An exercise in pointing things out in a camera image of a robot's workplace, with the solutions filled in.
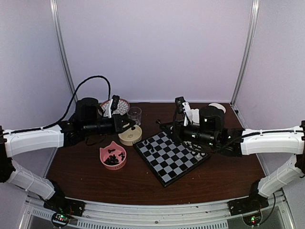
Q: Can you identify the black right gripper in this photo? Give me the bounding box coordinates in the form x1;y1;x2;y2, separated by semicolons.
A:
160;119;217;148

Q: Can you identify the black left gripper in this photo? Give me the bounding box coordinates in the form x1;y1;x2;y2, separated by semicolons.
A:
83;114;135;136

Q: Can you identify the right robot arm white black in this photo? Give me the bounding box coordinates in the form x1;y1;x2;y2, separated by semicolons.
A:
155;103;305;204

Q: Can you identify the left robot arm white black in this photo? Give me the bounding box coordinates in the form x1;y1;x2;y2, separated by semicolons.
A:
0;96;135;212

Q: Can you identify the cream cat-shaped bowl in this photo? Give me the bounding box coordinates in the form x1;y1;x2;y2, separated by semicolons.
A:
118;125;142;146

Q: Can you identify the clear drinking glass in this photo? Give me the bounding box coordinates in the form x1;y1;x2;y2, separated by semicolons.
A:
127;107;142;126

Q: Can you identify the patterned ceramic plate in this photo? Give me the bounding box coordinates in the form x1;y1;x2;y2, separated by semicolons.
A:
98;99;130;117

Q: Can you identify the white scalloped bowl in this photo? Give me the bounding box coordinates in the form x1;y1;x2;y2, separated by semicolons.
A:
190;108;200;125

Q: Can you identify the black white chessboard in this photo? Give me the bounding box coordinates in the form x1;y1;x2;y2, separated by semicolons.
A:
133;132;209;187

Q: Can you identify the pink cat-shaped bowl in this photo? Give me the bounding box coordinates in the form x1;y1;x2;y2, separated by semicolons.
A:
100;141;127;171

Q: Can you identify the cream round bowl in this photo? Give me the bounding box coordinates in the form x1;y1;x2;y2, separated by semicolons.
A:
208;103;226;113

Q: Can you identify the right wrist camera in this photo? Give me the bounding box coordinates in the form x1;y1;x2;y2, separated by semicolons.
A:
175;96;193;126

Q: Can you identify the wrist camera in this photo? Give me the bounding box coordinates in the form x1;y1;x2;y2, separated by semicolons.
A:
175;96;193;126
102;95;120;118

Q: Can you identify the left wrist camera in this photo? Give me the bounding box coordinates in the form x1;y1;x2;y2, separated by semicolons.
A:
102;95;120;118

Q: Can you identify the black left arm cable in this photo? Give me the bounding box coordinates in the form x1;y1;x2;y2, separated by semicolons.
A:
40;75;112;131

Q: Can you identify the aluminium front rail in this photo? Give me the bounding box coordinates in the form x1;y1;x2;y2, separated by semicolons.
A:
17;191;296;229

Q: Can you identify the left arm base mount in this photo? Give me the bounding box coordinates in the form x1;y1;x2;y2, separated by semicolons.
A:
42;195;85;217

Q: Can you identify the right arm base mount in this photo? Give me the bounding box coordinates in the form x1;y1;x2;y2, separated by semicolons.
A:
227;196;269;216

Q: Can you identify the left aluminium frame post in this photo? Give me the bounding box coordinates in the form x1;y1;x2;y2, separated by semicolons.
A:
50;0;76;95

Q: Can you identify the aluminium frame post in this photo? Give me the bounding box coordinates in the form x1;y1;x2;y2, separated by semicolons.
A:
50;0;76;95
230;0;260;107

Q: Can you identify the right aluminium frame post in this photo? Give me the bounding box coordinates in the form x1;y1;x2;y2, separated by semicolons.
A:
230;0;260;107

